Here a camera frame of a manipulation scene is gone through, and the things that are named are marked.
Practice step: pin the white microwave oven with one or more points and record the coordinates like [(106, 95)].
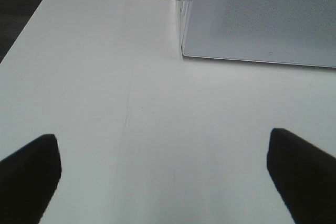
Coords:
[(184, 12)]

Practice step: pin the white microwave door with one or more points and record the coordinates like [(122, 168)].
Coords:
[(294, 32)]

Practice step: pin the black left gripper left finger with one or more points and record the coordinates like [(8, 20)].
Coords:
[(29, 178)]

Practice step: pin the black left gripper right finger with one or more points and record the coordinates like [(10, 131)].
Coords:
[(304, 177)]

